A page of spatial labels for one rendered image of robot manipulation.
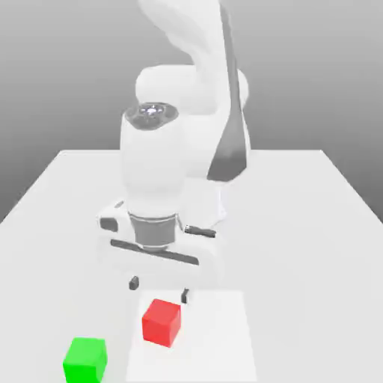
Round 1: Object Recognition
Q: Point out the small green cube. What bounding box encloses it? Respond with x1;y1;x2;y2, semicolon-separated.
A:
62;337;108;383

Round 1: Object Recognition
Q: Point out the small red cube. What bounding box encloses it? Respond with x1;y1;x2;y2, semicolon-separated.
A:
141;298;183;349

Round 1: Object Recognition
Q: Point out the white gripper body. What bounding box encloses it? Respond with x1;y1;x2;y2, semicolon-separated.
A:
94;233;225;289

